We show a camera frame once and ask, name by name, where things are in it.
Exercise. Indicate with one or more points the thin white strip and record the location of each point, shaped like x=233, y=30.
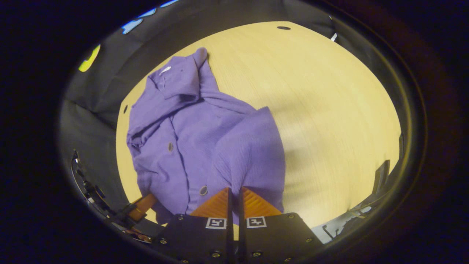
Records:
x=333, y=37

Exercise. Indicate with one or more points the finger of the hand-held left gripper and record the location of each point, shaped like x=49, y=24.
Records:
x=143, y=206

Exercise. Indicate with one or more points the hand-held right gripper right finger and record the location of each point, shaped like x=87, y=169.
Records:
x=278, y=238

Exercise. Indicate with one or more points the purple button shirt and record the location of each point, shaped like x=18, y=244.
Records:
x=190, y=139

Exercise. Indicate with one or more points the black panel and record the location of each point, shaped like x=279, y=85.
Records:
x=381, y=176

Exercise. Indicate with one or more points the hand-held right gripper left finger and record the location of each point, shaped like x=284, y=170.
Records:
x=198, y=238

